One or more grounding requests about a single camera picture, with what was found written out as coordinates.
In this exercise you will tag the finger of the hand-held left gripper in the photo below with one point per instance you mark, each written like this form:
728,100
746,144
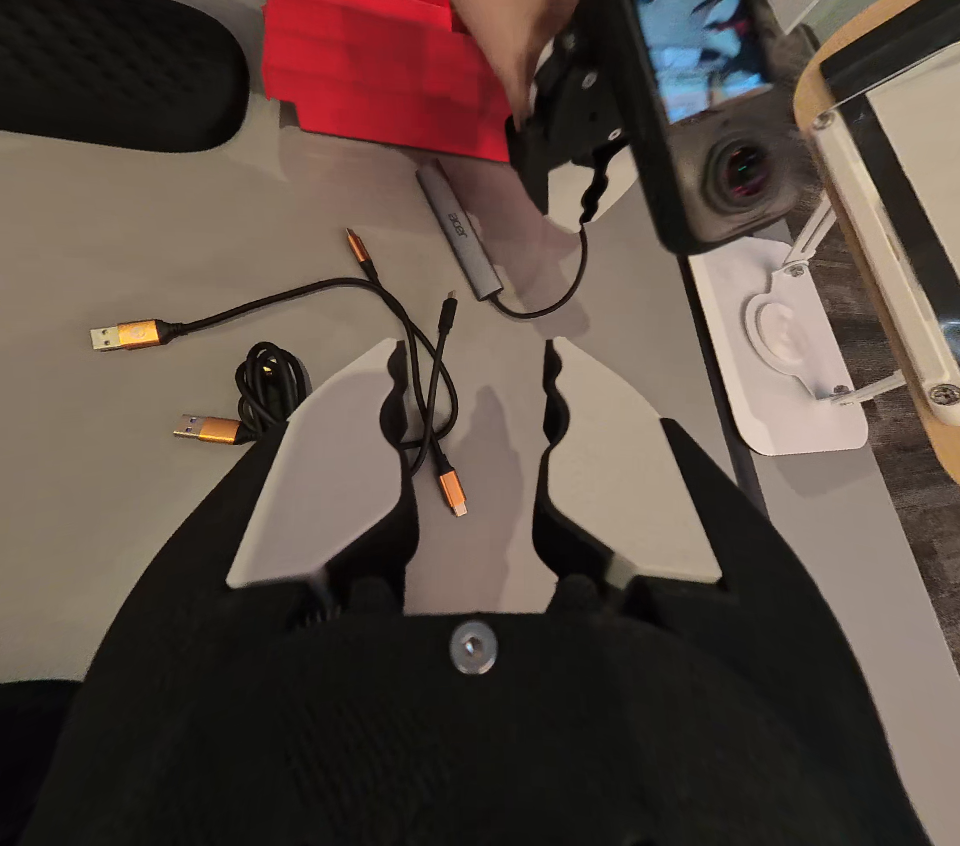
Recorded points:
619,174
566,197

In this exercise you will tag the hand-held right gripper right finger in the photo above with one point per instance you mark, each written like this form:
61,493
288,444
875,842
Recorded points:
637,486

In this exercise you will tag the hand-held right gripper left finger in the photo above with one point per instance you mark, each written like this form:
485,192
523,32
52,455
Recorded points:
315,471

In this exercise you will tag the grey USB hub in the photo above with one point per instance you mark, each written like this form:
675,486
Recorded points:
457,227

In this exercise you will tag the white power adapter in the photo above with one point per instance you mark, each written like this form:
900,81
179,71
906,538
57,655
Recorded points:
720,306

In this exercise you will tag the red plastic bin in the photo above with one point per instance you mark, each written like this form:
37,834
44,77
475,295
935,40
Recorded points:
360,35

